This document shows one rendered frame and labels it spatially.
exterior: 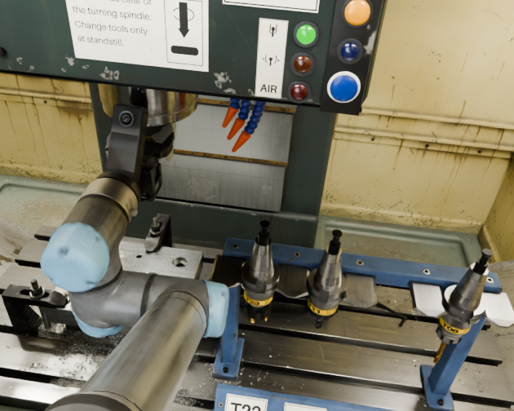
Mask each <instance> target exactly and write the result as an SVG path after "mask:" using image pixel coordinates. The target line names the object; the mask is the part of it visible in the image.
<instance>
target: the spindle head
mask: <svg viewBox="0 0 514 411"><path fill-rule="evenodd" d="M335 4H336V0H319V7H318V13H315V12H306V11H290V10H282V9H273V8H264V7H248V6H240V5H231V4H223V0H208V72H204V71H197V70H188V69H181V68H167V67H158V66H151V65H143V64H128V63H121V62H113V61H105V60H91V59H83V58H76V56H75V51H74V47H73V38H72V33H71V28H70V23H69V14H68V9H67V4H66V0H0V73H11V74H19V75H26V76H34V77H48V78H55V79H63V80H70V81H78V82H92V83H99V84H107V85H115V86H129V87H136V88H144V89H151V90H159V91H173V92H180V93H188V94H195V95H209V96H217V97H224V98H232V99H246V100H254V101H261V102H269V103H276V104H290V105H298V106H305V107H313V108H320V105H321V95H322V90H323V84H324V78H325V73H326V62H327V57H328V51H329V46H330V35H331V30H332V24H333V19H334V13H335ZM387 4H388V0H383V1H382V6H381V10H380V14H379V22H378V25H377V29H376V34H375V38H374V45H373V50H372V53H371V57H370V65H369V69H368V73H367V77H366V84H365V89H364V93H363V97H362V101H361V104H363V103H364V101H365V100H366V98H367V96H368V92H369V88H370V81H371V77H372V73H373V69H374V62H375V58H376V54H377V50H378V45H379V39H380V34H381V31H382V27H383V20H384V16H385V11H386V7H387ZM259 18H262V19H270V20H286V21H288V29H287V38H286V54H285V63H284V72H283V80H282V89H281V98H280V99H276V98H268V97H261V96H255V81H256V68H257V54H258V40H259ZM305 20H309V21H312V22H313V23H314V24H316V26H317V27H318V29H319V38H318V40H317V42H316V43H315V44H314V45H313V46H310V47H302V46H299V45H298V44H297V43H296V42H295V40H294V36H293V33H294V29H295V26H296V25H297V24H298V23H300V22H302V21H305ZM300 51H306V52H308V53H310V54H311V55H312V56H313V58H314V60H315V68H314V70H313V71H312V73H310V74H309V75H308V76H305V77H301V76H298V75H296V74H294V73H293V72H292V70H291V68H290V61H291V58H292V57H293V55H294V54H296V53H298V52H300ZM297 80H302V81H305V82H307V83H308V84H309V85H310V87H311V90H312V94H311V96H310V98H309V99H308V100H307V101H306V102H304V103H301V104H297V103H295V102H293V101H291V100H290V98H289V97H288V94H287V90H288V86H289V85H290V84H291V83H292V82H294V81H297ZM361 111H362V106H361V108H360V113H361Z"/></svg>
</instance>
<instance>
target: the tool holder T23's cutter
mask: <svg viewBox="0 0 514 411"><path fill-rule="evenodd" d="M270 311H271V305H270V303H269V304H268V305H266V306H264V307H253V306H251V305H250V304H249V303H248V302H247V301H246V303H245V306H244V316H245V318H247V317H249V318H251V321H250V322H251V323H255V324H259V323H260V321H261V320H263V319H264V318H265V319H264V320H265V321H267V319H268V318H269V316H270Z"/></svg>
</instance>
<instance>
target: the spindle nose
mask: <svg viewBox="0 0 514 411"><path fill-rule="evenodd" d="M98 87H99V93H100V100H101V102H102V105H103V110H104V111H105V113H106V114H107V115H109V116H110V117H113V107H114V105H115V104H132V105H137V106H140V107H143V108H146V109H147V110H148V122H147V126H164V125H168V124H172V123H175V122H179V121H182V120H184V119H185V118H187V117H189V116H190V115H191V114H192V113H194V112H195V110H196V109H197V100H198V97H199V95H195V94H188V93H180V92H173V91H159V90H151V89H144V88H136V87H129V86H115V85H107V84H99V83H98Z"/></svg>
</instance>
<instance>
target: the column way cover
mask: <svg viewBox="0 0 514 411"><path fill-rule="evenodd" d="M230 104H231V102H230V98H224V97H217V96H209V95H199V97H198V100H197V109H196V110H195V112H194V113H192V114H191V115H190V116H189V117H187V118H185V119H184V120H182V121H179V122H176V123H175V124H176V136H175V140H174V148H173V156H172V158H171V159H170V160H169V161H167V160H166V159H165V158H164V157H163V158H161V159H159V163H161V167H162V186H161V188H160V190H159V192H158V194H157V197H168V198H175V199H180V200H187V201H200V202H206V203H213V204H220V205H227V206H239V207H246V208H251V209H258V210H271V211H277V212H280V210H281V198H282V190H283V183H284V175H285V168H286V166H287V164H288V158H289V151H290V137H291V130H292V123H293V116H294V113H295V112H296V107H297V105H290V104H276V103H269V102H266V104H265V105H264V111H263V116H262V117H261V118H260V122H259V123H258V126H257V128H256V129H255V132H254V133H253V134H252V135H250V138H249V139H248V140H247V141H246V142H245V143H244V144H243V145H242V146H241V147H240V148H239V149H238V150H237V151H236V152H232V149H233V146H234V144H235V143H236V142H237V139H238V137H239V136H240V134H241V132H242V131H243V130H244V127H245V126H247V122H248V121H249V120H250V116H251V115H252V111H253V110H254V106H255V101H254V100H251V106H250V112H249V113H248V114H249V117H248V119H246V120H245V125H244V126H243V127H242V128H241V129H240V130H239V131H238V132H237V133H236V134H235V135H234V136H233V137H232V138H231V139H230V140H228V139H227V137H228V134H229V132H230V130H231V129H232V126H233V123H234V122H235V120H236V118H238V117H239V116H238V114H239V112H240V109H239V110H238V112H237V113H236V114H235V116H234V117H233V119H232V120H231V121H230V122H229V124H228V125H227V126H226V127H225V128H223V127H222V125H223V122H224V119H225V116H226V114H227V111H228V107H229V105H230Z"/></svg>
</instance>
